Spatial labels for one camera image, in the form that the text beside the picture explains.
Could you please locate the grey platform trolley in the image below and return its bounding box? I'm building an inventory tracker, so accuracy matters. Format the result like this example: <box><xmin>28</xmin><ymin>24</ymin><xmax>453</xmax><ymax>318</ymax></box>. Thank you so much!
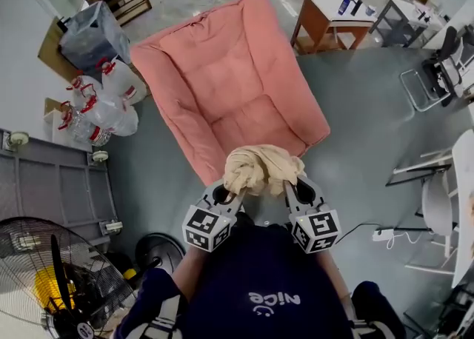
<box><xmin>0</xmin><ymin>128</ymin><xmax>124</xmax><ymax>248</ymax></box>

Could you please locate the person's left forearm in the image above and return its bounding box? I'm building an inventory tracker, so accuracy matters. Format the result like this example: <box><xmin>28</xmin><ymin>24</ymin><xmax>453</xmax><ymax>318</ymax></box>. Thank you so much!
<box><xmin>172</xmin><ymin>246</ymin><xmax>208</xmax><ymax>303</ymax></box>

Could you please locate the black office chair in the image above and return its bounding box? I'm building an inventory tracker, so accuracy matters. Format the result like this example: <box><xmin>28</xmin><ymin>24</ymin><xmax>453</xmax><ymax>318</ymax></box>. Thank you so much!
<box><xmin>399</xmin><ymin>25</ymin><xmax>468</xmax><ymax>113</ymax></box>

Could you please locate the brown cardboard sheet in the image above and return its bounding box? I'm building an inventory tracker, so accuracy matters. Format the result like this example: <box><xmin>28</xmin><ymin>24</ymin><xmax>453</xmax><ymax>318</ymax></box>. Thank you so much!
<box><xmin>37</xmin><ymin>17</ymin><xmax>81</xmax><ymax>83</ymax></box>

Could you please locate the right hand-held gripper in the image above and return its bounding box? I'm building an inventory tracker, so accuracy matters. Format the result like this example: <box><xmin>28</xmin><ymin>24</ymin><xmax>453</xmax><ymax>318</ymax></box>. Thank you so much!
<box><xmin>283</xmin><ymin>175</ymin><xmax>342</xmax><ymax>255</ymax></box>

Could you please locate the person in navy shirt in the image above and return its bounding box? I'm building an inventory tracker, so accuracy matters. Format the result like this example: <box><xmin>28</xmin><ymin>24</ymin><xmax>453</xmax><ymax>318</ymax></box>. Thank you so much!
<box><xmin>110</xmin><ymin>222</ymin><xmax>407</xmax><ymax>339</ymax></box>

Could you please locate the bin with clear plastic bag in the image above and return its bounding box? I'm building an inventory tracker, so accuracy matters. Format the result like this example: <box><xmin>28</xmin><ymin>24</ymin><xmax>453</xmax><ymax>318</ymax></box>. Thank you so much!
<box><xmin>59</xmin><ymin>0</ymin><xmax>131</xmax><ymax>72</ymax></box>

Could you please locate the white chair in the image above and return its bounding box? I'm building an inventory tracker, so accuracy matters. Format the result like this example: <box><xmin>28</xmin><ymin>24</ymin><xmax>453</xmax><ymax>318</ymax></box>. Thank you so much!
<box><xmin>404</xmin><ymin>170</ymin><xmax>460</xmax><ymax>276</ymax></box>

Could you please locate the clear water bottle red cap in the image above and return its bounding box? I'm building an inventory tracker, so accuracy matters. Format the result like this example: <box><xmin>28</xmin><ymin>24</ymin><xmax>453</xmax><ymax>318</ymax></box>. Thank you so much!
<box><xmin>99</xmin><ymin>56</ymin><xmax>148</xmax><ymax>105</ymax></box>
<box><xmin>68</xmin><ymin>115</ymin><xmax>112</xmax><ymax>147</ymax></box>
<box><xmin>57</xmin><ymin>100</ymin><xmax>81</xmax><ymax>131</ymax></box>
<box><xmin>81</xmin><ymin>95</ymin><xmax>140</xmax><ymax>137</ymax></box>
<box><xmin>66</xmin><ymin>75</ymin><xmax>104</xmax><ymax>105</ymax></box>

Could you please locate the small brown cardboard piece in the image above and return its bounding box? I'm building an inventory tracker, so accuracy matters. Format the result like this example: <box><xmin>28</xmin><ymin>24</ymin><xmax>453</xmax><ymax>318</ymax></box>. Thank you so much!
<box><xmin>44</xmin><ymin>97</ymin><xmax>72</xmax><ymax>116</ymax></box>

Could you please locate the white desk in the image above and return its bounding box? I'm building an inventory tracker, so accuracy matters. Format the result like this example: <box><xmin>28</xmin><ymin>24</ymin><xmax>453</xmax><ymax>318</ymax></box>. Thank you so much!
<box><xmin>421</xmin><ymin>0</ymin><xmax>474</xmax><ymax>52</ymax></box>

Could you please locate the yellow checked cloth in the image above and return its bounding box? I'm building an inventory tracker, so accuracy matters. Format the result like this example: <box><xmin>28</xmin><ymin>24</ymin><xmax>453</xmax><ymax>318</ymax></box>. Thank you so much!
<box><xmin>222</xmin><ymin>144</ymin><xmax>307</xmax><ymax>198</ymax></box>

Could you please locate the large black floor fan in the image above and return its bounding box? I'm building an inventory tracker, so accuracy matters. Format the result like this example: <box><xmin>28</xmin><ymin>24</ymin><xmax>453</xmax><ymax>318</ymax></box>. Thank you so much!
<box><xmin>0</xmin><ymin>217</ymin><xmax>186</xmax><ymax>339</ymax></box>

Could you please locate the person's right forearm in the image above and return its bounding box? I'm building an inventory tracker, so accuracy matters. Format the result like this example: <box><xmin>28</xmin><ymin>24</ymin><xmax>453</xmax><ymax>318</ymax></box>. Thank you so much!
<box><xmin>316</xmin><ymin>250</ymin><xmax>353</xmax><ymax>311</ymax></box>

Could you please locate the grey table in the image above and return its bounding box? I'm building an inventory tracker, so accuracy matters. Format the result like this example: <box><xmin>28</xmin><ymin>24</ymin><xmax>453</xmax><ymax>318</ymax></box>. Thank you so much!
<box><xmin>369</xmin><ymin>0</ymin><xmax>444</xmax><ymax>49</ymax></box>

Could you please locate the wooden side table white top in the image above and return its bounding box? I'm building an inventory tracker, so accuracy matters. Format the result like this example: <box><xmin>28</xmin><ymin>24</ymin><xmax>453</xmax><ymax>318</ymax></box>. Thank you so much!
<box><xmin>290</xmin><ymin>0</ymin><xmax>378</xmax><ymax>56</ymax></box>

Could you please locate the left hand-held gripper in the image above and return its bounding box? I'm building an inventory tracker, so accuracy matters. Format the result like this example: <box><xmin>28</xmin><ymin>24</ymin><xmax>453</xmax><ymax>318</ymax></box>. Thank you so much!
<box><xmin>181</xmin><ymin>178</ymin><xmax>248</xmax><ymax>254</ymax></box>

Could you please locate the pink quilted chair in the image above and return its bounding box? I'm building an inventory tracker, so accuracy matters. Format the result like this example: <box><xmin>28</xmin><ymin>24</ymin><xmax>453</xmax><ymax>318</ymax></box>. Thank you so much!
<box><xmin>129</xmin><ymin>0</ymin><xmax>331</xmax><ymax>187</ymax></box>

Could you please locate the white round table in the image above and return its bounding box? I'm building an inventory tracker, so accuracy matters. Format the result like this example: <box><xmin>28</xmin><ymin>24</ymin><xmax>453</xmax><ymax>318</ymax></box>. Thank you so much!
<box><xmin>450</xmin><ymin>129</ymin><xmax>474</xmax><ymax>289</ymax></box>

